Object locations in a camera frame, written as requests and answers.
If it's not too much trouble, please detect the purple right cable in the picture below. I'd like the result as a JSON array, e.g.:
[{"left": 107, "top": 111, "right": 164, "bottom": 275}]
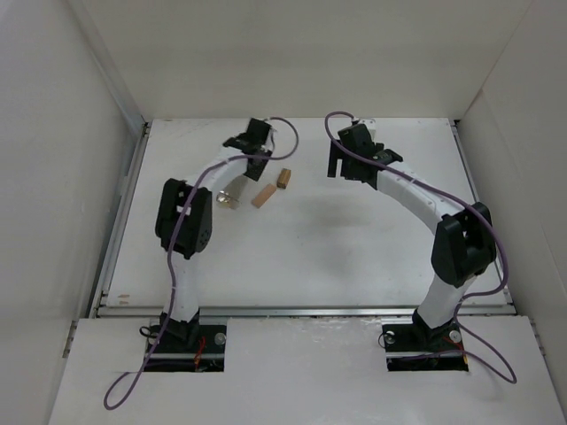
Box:
[{"left": 324, "top": 110, "right": 518, "bottom": 384}]

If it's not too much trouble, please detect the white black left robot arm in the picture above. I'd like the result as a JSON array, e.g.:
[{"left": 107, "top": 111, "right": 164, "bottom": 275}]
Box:
[{"left": 155, "top": 119, "right": 273, "bottom": 343}]

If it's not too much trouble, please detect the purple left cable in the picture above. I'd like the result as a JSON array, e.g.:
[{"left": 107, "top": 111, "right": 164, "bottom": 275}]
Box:
[{"left": 103, "top": 117, "right": 299, "bottom": 409}]

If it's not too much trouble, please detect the light wood block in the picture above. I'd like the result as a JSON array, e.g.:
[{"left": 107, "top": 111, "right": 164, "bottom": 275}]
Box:
[{"left": 251, "top": 183, "right": 277, "bottom": 208}]

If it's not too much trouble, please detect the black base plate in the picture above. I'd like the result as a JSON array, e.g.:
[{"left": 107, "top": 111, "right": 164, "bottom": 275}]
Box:
[
  {"left": 381, "top": 323, "right": 469, "bottom": 372},
  {"left": 144, "top": 323, "right": 227, "bottom": 373}
]

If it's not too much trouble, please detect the purple cable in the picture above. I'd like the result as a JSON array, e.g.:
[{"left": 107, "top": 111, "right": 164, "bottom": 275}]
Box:
[
  {"left": 324, "top": 110, "right": 518, "bottom": 384},
  {"left": 103, "top": 117, "right": 299, "bottom": 409}
]

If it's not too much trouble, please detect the metal rail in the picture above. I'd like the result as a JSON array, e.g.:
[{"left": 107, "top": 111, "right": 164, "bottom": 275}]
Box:
[
  {"left": 96, "top": 304, "right": 517, "bottom": 318},
  {"left": 84, "top": 122, "right": 151, "bottom": 319}
]

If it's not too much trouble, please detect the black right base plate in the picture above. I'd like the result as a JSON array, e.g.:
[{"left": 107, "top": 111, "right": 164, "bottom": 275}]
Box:
[{"left": 381, "top": 323, "right": 469, "bottom": 372}]

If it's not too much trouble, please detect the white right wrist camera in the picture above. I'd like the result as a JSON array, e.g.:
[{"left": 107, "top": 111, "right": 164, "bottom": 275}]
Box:
[{"left": 351, "top": 117, "right": 377, "bottom": 142}]

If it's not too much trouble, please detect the clear plastic box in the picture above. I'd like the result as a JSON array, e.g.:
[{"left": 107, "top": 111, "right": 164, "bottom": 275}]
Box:
[{"left": 216, "top": 175, "right": 248, "bottom": 210}]

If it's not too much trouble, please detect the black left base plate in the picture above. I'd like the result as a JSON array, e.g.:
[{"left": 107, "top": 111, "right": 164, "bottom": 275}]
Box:
[{"left": 144, "top": 323, "right": 227, "bottom": 373}]

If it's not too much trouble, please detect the metal rail front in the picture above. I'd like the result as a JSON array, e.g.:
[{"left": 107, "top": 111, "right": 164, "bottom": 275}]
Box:
[{"left": 96, "top": 304, "right": 517, "bottom": 318}]

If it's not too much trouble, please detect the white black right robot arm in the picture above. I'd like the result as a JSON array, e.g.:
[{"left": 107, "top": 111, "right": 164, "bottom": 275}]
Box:
[{"left": 328, "top": 120, "right": 496, "bottom": 341}]

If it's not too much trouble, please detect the dark wood block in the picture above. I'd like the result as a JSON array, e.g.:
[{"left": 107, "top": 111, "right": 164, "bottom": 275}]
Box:
[{"left": 276, "top": 168, "right": 291, "bottom": 189}]

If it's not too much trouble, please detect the metal rail left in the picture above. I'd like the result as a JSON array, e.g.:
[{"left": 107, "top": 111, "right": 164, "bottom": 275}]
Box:
[{"left": 84, "top": 122, "right": 151, "bottom": 319}]

